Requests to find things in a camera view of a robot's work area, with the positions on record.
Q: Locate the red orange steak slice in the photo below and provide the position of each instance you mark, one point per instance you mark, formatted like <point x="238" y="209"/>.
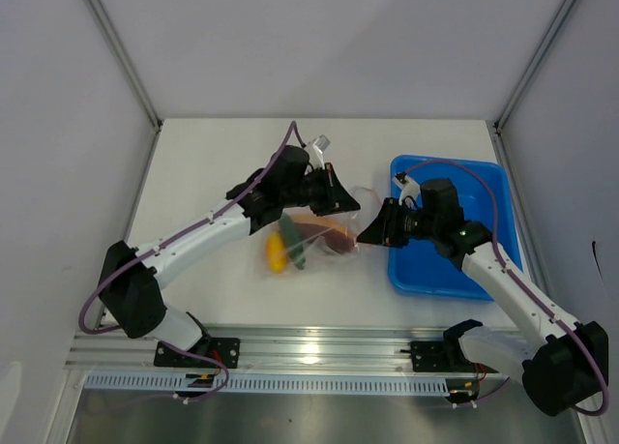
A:
<point x="335" y="236"/>

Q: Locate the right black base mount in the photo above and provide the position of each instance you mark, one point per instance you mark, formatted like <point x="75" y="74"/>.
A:
<point x="433" y="356"/>

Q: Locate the green cucumber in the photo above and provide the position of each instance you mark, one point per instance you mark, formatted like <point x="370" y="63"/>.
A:
<point x="293" y="241"/>

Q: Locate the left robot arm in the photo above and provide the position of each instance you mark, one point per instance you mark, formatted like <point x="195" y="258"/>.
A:
<point x="133" y="278"/>

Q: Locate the yellow lemon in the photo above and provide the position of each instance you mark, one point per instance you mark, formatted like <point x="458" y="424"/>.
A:
<point x="275" y="253"/>

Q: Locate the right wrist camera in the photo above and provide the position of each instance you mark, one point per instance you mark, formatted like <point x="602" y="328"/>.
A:
<point x="409" y="190"/>

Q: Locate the aluminium frame post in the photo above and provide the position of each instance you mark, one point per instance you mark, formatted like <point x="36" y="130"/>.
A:
<point x="552" y="32"/>
<point x="123" y="60"/>

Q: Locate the clear pink zip top bag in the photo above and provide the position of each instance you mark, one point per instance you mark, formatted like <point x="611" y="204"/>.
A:
<point x="318" y="256"/>

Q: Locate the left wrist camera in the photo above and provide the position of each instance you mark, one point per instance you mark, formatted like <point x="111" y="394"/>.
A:
<point x="316" y="149"/>

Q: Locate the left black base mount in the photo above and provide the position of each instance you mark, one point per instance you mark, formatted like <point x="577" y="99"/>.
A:
<point x="224" y="350"/>

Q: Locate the aluminium rail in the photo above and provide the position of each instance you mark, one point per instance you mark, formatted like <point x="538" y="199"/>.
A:
<point x="284" y="350"/>

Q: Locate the white slotted cable duct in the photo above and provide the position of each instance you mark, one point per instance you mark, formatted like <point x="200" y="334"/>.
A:
<point x="399" y="385"/>

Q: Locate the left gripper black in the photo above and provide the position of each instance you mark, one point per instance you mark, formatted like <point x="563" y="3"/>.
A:
<point x="340" y="200"/>

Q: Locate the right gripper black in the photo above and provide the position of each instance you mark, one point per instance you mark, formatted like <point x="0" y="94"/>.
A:
<point x="384" y="230"/>

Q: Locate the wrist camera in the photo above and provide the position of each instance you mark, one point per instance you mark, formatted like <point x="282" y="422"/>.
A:
<point x="409" y="190"/>
<point x="316" y="149"/>

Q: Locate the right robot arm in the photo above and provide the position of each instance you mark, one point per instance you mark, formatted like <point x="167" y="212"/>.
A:
<point x="561" y="362"/>

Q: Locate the right aluminium frame post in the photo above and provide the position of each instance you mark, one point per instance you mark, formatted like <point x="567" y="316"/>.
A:
<point x="552" y="32"/>

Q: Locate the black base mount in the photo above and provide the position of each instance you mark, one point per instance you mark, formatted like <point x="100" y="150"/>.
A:
<point x="224" y="350"/>
<point x="433" y="356"/>

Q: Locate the left aluminium frame post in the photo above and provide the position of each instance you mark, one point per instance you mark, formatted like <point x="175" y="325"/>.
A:
<point x="123" y="60"/>

